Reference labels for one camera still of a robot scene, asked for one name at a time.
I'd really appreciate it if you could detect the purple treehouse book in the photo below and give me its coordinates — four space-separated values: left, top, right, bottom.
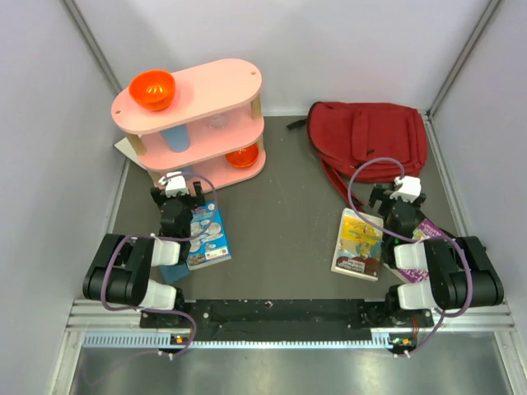
385 219 454 284

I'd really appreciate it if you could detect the red backpack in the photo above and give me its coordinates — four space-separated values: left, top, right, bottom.
287 101 427 200

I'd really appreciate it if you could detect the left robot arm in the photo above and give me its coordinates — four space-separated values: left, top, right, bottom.
82 181 205 327

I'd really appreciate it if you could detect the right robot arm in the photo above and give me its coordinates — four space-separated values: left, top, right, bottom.
369 184 504 326

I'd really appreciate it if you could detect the blue illustrated book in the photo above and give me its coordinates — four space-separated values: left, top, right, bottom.
186 202 231 271

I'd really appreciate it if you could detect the yellow and maroon book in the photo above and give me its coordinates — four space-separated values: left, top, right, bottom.
331 208 384 281

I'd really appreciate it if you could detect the blue plastic cup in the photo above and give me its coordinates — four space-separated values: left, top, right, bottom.
161 124 190 153

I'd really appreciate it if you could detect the orange bowl lower shelf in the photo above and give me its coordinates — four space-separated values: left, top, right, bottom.
225 144 259 169

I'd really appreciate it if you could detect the pink three-tier wooden shelf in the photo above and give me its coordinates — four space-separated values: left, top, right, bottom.
111 58 266 191

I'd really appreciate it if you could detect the clear plastic cup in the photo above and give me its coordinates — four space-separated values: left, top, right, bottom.
208 113 229 128

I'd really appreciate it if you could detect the orange bowl on top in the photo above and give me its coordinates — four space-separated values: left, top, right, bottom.
128 70 176 111

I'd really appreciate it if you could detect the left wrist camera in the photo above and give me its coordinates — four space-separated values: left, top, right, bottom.
158 171 189 198

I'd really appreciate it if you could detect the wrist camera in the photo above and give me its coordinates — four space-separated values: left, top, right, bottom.
390 175 422 203
158 171 189 198

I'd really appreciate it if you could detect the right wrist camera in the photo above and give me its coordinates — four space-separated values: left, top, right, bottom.
390 175 422 203

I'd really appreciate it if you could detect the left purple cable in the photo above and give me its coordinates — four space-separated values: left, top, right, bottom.
100 172 219 360

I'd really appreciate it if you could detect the purple cable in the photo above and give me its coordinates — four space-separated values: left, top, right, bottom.
347 156 473 359
100 172 219 360

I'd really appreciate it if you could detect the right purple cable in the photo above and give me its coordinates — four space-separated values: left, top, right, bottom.
347 156 473 359

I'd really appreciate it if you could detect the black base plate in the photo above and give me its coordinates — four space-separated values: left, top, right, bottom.
139 298 436 342

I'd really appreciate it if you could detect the aluminium frame rail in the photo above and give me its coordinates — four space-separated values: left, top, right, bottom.
66 300 142 332

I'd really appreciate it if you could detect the white slotted cable duct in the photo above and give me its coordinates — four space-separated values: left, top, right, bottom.
82 324 393 350

